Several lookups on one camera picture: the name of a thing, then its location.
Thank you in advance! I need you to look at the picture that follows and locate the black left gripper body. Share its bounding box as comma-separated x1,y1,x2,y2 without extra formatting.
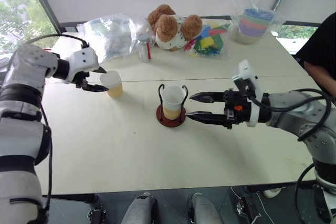
73,71,90,90

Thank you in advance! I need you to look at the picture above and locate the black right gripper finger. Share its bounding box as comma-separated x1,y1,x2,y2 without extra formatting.
185,111,226,128
189,91,226,104

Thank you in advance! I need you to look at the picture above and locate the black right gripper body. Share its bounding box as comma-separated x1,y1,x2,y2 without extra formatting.
223,89,253,131

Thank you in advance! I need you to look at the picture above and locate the plastic cup with yellow liquid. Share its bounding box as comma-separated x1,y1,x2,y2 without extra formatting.
99,70,124,99

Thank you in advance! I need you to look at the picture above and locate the white and yellow paper cup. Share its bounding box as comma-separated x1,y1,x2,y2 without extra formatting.
161,86,185,120

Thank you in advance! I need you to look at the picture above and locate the clear plastic bag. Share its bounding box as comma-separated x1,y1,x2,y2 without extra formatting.
76,13,140,61

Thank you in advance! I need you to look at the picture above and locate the small bottle in plastic bag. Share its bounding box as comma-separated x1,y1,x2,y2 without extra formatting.
138,16,155,63

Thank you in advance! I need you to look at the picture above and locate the bag of colourful paper pieces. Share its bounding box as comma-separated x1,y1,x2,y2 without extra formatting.
183,18,234,60

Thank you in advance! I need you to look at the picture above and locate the brown and white plush toy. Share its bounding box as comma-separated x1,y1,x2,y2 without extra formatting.
147,4,203,51

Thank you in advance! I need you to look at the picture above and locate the bag of stacked colourful bowls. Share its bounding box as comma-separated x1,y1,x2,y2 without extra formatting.
229,1,286,46

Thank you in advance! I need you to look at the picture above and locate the silver right robot leg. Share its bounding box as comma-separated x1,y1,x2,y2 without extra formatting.
187,193,225,224

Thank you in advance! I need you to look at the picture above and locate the silver robot leg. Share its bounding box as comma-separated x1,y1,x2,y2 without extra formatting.
121,192,158,224
187,193,225,224

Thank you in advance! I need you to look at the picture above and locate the person in black shirt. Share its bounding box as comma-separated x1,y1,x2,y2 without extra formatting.
295,12,336,102

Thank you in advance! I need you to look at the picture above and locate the silver left robot leg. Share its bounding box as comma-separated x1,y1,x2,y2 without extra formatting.
121,192,158,224

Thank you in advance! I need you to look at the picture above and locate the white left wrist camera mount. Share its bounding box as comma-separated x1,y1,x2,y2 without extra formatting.
64,47,100,84

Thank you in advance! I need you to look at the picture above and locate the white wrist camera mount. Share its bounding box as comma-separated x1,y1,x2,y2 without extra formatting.
64,47,100,84
231,59,264,128

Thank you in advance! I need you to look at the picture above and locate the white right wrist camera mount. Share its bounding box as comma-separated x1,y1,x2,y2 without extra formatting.
231,59,264,128

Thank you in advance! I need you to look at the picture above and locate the wire cup holder brown base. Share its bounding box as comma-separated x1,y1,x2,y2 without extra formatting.
156,84,188,129

